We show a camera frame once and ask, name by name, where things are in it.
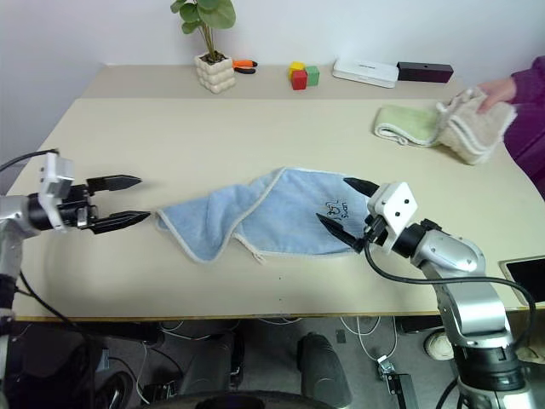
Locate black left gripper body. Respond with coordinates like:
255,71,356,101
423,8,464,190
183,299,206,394
57,182,101,232

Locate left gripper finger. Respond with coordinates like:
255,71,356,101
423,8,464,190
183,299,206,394
89,210,152,236
86,173,144,192

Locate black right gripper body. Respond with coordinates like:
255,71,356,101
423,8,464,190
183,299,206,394
361,215,391,252

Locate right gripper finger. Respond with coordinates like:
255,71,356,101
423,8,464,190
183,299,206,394
343,176,381,199
314,212,366,253

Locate light blue towel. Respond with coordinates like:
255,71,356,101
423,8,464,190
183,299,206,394
155,166,376,265

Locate beige striped towel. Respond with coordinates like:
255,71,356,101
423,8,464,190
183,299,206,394
434,85,519,166

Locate person's bare hand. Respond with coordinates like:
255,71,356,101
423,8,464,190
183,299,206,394
475,77,519,114

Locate flat white box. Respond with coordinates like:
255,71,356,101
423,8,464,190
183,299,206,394
331,57,400,89

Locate long dark box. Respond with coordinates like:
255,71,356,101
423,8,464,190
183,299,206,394
396,61,454,84

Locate small metal clamp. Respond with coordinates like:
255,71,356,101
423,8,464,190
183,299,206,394
376,354,395,378

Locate black rounded leg cover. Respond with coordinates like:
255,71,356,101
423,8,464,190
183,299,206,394
297,332,354,409

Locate white bubbled plant pot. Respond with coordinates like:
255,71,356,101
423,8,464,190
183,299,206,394
193,50,237,94

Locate white framed tablet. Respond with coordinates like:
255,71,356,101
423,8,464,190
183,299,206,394
497,256,545,306

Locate dark grey rounded leg cover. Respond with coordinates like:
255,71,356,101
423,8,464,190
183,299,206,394
182,330,246,391

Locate person's purple garment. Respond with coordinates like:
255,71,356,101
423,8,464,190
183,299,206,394
504,55,545,195

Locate green leafy plant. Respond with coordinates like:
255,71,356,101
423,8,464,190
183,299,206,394
169,0,238,57

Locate black curved base rim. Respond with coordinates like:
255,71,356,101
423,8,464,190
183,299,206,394
140,389,329,409

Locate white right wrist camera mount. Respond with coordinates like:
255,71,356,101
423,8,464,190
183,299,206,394
366,181,421,248

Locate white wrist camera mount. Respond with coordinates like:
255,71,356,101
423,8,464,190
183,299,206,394
366,181,421,248
38,152,76,233

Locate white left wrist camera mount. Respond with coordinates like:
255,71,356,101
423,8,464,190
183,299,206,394
38,152,76,233

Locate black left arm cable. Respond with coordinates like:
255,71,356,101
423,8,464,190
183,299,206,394
0,147,98,409

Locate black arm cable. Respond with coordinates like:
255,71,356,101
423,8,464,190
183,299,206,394
362,238,537,359
0,147,98,409

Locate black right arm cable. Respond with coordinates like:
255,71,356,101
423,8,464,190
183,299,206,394
362,238,537,359

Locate white floor cable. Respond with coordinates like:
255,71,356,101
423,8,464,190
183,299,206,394
342,315,399,363

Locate orange handled pliers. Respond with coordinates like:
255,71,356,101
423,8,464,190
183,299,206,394
232,58,259,76

